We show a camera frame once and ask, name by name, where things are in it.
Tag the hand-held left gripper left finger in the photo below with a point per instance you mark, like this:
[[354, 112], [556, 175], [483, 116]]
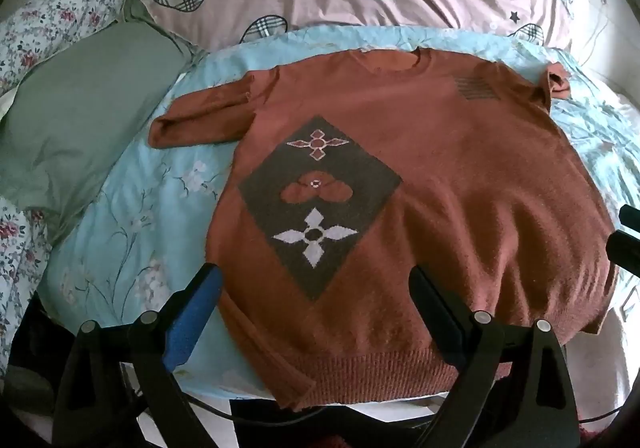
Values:
[[192, 318]]

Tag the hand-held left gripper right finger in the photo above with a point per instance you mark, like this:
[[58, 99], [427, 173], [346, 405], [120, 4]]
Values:
[[440, 318]]

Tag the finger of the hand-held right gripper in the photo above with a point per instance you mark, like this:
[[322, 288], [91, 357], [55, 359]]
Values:
[[625, 250]]

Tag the rust knitted sweater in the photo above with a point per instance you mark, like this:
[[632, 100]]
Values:
[[450, 177]]

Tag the light blue floral bedsheet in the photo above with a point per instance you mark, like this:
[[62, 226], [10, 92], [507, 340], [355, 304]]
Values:
[[140, 228]]

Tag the white embroidered cloth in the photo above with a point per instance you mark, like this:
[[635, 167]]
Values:
[[600, 27]]

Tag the green pillow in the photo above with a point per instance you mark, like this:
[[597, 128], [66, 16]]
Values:
[[85, 102]]

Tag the white small-flower print cloth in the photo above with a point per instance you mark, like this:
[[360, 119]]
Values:
[[45, 12]]

